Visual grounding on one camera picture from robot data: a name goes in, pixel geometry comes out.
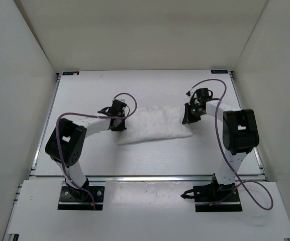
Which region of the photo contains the white pleated skirt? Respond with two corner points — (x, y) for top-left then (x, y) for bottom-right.
(116, 106), (193, 145)

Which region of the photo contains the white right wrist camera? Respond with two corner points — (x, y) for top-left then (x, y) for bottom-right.
(186, 89), (196, 97)

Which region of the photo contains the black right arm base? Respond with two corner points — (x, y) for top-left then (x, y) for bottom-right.
(181, 182), (243, 212)

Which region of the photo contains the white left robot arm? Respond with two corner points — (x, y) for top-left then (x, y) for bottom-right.
(45, 99), (128, 200)

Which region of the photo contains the left corner label sticker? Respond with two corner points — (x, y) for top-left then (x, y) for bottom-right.
(62, 71), (79, 76)

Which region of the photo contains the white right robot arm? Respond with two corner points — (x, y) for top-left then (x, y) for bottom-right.
(182, 88), (259, 201)

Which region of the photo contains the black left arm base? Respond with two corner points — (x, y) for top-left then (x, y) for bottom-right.
(58, 185), (105, 211)

